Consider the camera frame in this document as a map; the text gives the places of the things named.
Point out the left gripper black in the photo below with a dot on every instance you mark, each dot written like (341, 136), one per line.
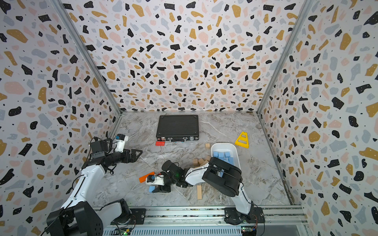
(132, 158)

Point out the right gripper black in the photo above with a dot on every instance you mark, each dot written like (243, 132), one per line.
(161, 189)

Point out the white plastic tray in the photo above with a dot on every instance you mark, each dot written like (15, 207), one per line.
(221, 148)

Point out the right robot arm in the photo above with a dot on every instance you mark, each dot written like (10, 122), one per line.
(222, 176)

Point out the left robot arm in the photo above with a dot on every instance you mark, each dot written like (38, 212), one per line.
(76, 217)

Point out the orange long block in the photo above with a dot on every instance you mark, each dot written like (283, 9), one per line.
(143, 178)

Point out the small red block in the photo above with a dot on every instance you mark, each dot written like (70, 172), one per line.
(160, 143)

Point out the long natural wood block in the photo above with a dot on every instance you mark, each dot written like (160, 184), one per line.
(199, 192)

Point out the wood block cluster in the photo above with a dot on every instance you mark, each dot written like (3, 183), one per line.
(197, 162)

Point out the black hard case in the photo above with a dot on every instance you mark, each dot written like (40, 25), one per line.
(178, 128)

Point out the yellow triangle block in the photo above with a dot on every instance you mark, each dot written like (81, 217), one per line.
(242, 140)

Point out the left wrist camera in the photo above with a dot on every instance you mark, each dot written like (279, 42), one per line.
(120, 140)

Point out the aluminium front rail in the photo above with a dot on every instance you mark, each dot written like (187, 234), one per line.
(210, 221)

